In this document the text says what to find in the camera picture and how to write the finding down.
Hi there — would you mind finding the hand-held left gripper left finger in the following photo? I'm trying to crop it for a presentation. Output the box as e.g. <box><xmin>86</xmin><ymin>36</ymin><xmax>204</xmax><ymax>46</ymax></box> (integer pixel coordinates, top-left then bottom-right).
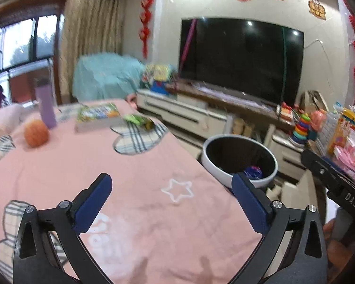
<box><xmin>12</xmin><ymin>172</ymin><xmax>113</xmax><ymax>284</ymax></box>

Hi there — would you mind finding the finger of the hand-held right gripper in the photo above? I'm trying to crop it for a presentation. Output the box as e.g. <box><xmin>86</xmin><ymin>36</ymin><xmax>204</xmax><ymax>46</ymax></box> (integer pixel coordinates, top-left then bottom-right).
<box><xmin>302</xmin><ymin>149</ymin><xmax>346</xmax><ymax>194</ymax></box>

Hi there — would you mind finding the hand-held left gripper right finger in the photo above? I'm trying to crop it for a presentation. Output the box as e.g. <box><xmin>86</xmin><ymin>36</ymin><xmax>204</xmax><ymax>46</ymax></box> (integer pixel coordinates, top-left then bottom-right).
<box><xmin>231</xmin><ymin>172</ymin><xmax>329</xmax><ymax>284</ymax></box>

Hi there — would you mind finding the blue wrapper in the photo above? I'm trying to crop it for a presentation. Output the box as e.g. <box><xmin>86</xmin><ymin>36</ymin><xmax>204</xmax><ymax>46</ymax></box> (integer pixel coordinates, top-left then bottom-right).
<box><xmin>244</xmin><ymin>166</ymin><xmax>263</xmax><ymax>180</ymax></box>

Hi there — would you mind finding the white trash bin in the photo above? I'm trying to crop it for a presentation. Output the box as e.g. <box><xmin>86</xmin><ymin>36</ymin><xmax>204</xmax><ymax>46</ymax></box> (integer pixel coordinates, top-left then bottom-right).
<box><xmin>202</xmin><ymin>134</ymin><xmax>278</xmax><ymax>196</ymax></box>

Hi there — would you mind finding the person's right hand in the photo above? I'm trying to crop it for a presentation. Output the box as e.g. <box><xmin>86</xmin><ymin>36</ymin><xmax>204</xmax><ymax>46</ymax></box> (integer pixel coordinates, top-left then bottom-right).
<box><xmin>322</xmin><ymin>221</ymin><xmax>355</xmax><ymax>275</ymax></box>

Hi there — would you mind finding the white low cabinet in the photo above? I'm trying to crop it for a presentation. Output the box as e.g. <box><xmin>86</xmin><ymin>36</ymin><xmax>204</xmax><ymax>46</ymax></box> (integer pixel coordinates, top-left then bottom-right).
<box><xmin>280</xmin><ymin>170</ymin><xmax>326</xmax><ymax>222</ymax></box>

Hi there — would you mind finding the pink packet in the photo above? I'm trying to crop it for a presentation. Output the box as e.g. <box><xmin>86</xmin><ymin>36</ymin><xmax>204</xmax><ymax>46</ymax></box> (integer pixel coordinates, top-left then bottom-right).
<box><xmin>334</xmin><ymin>146</ymin><xmax>355</xmax><ymax>169</ymax></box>

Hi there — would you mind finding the orange yellow toy package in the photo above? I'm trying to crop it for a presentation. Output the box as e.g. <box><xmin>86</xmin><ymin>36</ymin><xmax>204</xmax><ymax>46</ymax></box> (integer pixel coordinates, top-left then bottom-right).
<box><xmin>327</xmin><ymin>108</ymin><xmax>355</xmax><ymax>154</ymax></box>

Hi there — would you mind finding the pink plastic toy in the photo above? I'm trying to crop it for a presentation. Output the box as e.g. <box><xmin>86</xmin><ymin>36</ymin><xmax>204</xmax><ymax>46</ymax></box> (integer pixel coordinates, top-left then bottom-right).
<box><xmin>309</xmin><ymin>109</ymin><xmax>327</xmax><ymax>132</ymax></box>

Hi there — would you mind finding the red toy phone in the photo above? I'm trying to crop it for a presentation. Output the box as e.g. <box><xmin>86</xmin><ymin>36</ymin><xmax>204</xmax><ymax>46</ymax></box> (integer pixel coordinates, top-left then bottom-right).
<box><xmin>276</xmin><ymin>102</ymin><xmax>299</xmax><ymax>123</ymax></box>

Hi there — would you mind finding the beige paper bag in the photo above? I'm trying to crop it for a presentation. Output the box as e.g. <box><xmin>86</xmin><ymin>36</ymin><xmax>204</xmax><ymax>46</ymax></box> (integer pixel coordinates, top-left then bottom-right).
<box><xmin>299</xmin><ymin>89</ymin><xmax>324</xmax><ymax>116</ymax></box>

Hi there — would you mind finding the colourful children's book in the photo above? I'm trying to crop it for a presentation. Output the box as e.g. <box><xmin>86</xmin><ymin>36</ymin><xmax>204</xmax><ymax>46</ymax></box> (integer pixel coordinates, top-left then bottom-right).
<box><xmin>75</xmin><ymin>103</ymin><xmax>122</xmax><ymax>133</ymax></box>

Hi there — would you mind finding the orange round fruit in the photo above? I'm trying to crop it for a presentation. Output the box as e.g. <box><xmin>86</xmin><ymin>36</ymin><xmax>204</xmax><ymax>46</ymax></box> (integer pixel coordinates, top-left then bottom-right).
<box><xmin>24</xmin><ymin>119</ymin><xmax>49</xmax><ymax>148</ymax></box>

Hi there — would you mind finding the green snack wrapper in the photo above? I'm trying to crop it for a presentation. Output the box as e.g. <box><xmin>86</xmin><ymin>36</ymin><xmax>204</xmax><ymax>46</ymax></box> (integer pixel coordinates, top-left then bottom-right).
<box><xmin>123</xmin><ymin>114</ymin><xmax>154</xmax><ymax>131</ymax></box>

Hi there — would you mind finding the brown wooden TV shelf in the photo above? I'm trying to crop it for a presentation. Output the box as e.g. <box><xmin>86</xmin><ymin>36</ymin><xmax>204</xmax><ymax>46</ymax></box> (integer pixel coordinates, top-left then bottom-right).
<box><xmin>166</xmin><ymin>81</ymin><xmax>284</xmax><ymax>131</ymax></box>

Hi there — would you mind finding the purple bottle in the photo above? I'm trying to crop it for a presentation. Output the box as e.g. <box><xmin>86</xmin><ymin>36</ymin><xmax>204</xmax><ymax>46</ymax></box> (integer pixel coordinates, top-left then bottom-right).
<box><xmin>35</xmin><ymin>78</ymin><xmax>58</xmax><ymax>129</ymax></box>

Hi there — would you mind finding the white TV cabinet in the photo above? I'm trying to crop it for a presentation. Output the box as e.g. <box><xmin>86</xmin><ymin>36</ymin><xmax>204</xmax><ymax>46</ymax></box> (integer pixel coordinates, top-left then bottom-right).
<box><xmin>136</xmin><ymin>89</ymin><xmax>311</xmax><ymax>181</ymax></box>

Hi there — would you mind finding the pale pink sofa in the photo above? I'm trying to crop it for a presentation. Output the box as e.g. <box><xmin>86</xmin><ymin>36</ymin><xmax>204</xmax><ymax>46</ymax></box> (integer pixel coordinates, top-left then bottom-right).
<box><xmin>0</xmin><ymin>103</ymin><xmax>26</xmax><ymax>138</ymax></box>

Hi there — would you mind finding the teal floral furniture cover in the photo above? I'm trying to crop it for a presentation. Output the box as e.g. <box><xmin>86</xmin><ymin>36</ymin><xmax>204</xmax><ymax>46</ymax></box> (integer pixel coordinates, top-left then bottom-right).
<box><xmin>72</xmin><ymin>53</ymin><xmax>145</xmax><ymax>100</ymax></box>

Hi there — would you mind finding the blue plastic toy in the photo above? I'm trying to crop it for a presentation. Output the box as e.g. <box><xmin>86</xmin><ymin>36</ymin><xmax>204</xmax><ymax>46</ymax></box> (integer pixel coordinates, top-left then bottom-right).
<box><xmin>149</xmin><ymin>80</ymin><xmax>169</xmax><ymax>95</ymax></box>

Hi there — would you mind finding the black television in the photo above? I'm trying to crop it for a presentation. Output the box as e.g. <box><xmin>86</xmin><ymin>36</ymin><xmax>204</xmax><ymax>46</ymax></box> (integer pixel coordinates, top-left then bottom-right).
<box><xmin>180</xmin><ymin>18</ymin><xmax>305</xmax><ymax>107</ymax></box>

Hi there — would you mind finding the green yellow plastic toy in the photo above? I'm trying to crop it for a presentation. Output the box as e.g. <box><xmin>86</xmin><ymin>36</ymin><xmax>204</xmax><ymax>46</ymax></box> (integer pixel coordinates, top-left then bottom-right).
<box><xmin>142</xmin><ymin>63</ymin><xmax>175</xmax><ymax>83</ymax></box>

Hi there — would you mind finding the pink streamer wand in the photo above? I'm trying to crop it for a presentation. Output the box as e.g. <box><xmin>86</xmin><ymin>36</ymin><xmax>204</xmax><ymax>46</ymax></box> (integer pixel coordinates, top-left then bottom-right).
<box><xmin>178</xmin><ymin>18</ymin><xmax>197</xmax><ymax>77</ymax></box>

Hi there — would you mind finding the wooden framed balcony window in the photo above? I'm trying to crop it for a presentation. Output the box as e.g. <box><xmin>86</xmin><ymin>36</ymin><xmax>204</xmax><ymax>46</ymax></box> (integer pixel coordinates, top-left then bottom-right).
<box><xmin>0</xmin><ymin>1</ymin><xmax>66</xmax><ymax>107</ymax></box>

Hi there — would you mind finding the beige patterned curtain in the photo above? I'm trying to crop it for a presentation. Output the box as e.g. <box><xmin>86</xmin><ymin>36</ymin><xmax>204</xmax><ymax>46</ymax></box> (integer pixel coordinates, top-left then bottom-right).
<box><xmin>59</xmin><ymin>0</ymin><xmax>125</xmax><ymax>104</ymax></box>

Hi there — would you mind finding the rainbow stacking ring toy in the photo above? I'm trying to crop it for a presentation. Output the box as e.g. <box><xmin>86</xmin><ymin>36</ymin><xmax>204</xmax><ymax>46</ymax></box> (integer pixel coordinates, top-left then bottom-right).
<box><xmin>289</xmin><ymin>113</ymin><xmax>312</xmax><ymax>147</ymax></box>

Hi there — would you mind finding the red gold wall decoration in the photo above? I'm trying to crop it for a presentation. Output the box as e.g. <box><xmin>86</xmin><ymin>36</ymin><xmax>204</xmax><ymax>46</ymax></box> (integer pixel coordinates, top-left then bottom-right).
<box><xmin>308</xmin><ymin>0</ymin><xmax>326</xmax><ymax>21</ymax></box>

